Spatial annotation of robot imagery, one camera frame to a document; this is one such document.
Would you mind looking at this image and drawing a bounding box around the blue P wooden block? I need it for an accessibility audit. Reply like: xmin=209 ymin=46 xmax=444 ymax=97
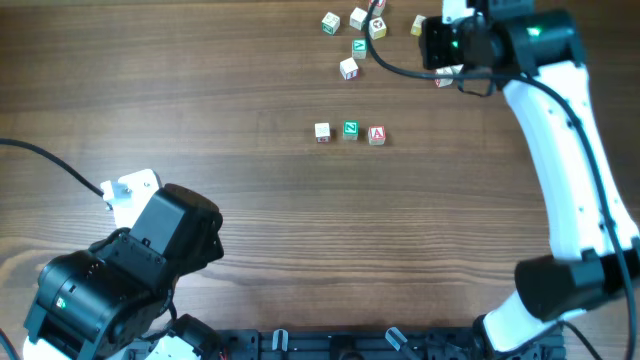
xmin=451 ymin=64 xmax=463 ymax=75

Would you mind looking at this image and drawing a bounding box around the green V top block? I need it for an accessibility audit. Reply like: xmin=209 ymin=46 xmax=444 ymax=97
xmin=351 ymin=39 xmax=368 ymax=60

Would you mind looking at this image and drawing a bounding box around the red X top block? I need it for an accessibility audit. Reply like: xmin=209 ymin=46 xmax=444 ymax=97
xmin=369 ymin=0 xmax=386 ymax=17

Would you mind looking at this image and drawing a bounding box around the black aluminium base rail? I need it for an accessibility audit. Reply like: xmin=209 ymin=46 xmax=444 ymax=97
xmin=215 ymin=327 xmax=567 ymax=360

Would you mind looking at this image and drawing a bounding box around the red I wooden block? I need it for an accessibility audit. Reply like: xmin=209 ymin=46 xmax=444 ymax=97
xmin=339 ymin=57 xmax=359 ymax=80

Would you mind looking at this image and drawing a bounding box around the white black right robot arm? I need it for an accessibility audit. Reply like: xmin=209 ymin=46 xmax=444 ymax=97
xmin=420 ymin=1 xmax=639 ymax=356

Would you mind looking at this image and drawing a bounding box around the green letter block far left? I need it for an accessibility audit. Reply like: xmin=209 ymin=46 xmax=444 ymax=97
xmin=321 ymin=12 xmax=340 ymax=36

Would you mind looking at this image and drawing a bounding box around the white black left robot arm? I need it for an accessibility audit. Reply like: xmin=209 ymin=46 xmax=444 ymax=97
xmin=24 ymin=184 xmax=224 ymax=359

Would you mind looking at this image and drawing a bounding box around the green Z top block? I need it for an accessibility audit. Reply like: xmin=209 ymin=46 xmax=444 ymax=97
xmin=342 ymin=120 xmax=359 ymax=141

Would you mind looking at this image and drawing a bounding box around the yellow rim picture block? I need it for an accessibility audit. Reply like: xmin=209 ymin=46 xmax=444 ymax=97
xmin=368 ymin=17 xmax=387 ymax=40

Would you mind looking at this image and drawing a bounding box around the yellow letter block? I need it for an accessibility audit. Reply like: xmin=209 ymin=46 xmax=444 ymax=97
xmin=410 ymin=14 xmax=426 ymax=36

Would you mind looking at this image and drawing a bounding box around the red A top block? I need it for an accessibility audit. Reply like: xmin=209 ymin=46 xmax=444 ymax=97
xmin=367 ymin=126 xmax=386 ymax=146

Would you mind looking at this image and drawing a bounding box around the red rim picture block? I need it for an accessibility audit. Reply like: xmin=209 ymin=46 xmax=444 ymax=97
xmin=435 ymin=67 xmax=454 ymax=88

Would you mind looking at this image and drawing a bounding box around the black right camera cable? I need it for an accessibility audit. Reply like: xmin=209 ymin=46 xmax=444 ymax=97
xmin=363 ymin=0 xmax=639 ymax=360

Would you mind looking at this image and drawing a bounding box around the green N side block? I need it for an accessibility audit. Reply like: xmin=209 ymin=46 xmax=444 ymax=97
xmin=349 ymin=7 xmax=367 ymax=31

